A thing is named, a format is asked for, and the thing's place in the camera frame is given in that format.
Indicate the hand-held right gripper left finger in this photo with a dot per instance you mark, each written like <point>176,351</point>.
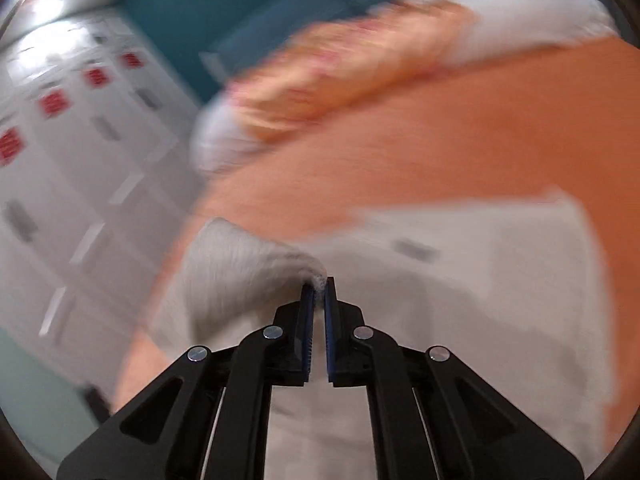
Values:
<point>306,332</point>

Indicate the beige knit towel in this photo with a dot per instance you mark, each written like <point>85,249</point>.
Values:
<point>500,290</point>

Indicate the white pillow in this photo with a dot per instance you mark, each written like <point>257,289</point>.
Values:
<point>320,85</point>

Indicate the teal padded headboard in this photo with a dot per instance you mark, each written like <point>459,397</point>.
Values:
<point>250,10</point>

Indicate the orange plush bed blanket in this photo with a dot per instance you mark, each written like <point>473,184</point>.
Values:
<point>425,150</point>

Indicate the white panelled wardrobe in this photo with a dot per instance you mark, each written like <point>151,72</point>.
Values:
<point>75,170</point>

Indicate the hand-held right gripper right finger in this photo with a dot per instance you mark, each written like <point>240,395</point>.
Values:
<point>330,335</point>

